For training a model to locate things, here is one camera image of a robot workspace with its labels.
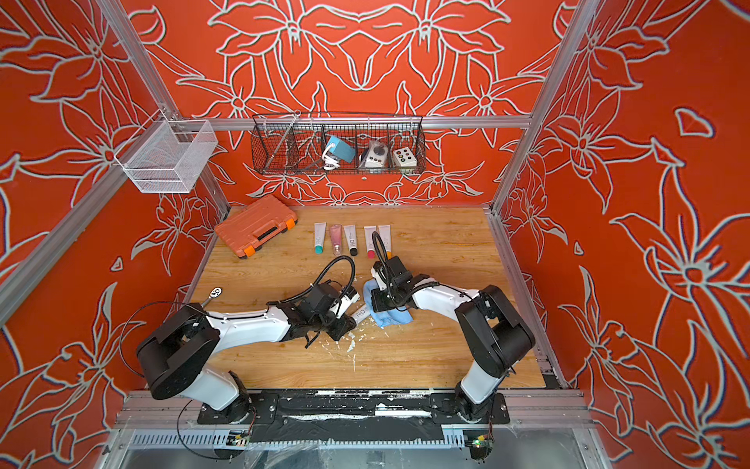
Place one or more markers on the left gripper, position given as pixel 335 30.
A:
pixel 344 328

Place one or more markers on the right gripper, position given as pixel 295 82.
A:
pixel 376 293

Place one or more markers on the blue microfiber cloth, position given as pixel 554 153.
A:
pixel 394 317

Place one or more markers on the orange cap toothpaste tube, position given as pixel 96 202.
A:
pixel 385 233

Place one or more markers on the pink cap toothpaste tube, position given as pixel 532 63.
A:
pixel 369 231

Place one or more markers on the black cap white tube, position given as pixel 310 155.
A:
pixel 350 232

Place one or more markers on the pink translucent tube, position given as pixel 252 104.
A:
pixel 336 237

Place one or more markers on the green cap toothpaste tube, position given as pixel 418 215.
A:
pixel 319 237

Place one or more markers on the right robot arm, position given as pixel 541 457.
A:
pixel 496 334

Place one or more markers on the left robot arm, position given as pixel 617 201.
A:
pixel 175 357

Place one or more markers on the ratchet wrench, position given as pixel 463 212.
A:
pixel 215 293

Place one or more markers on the orange tool case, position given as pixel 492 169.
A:
pixel 247 231

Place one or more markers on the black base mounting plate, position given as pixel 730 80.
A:
pixel 387 416

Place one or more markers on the white button box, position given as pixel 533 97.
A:
pixel 405 160

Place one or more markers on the white round dial device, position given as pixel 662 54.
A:
pixel 375 156

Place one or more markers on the teal white charger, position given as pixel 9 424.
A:
pixel 336 152

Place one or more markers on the clear plastic bin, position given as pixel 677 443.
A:
pixel 164 159

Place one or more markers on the black wire basket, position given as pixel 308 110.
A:
pixel 316 144

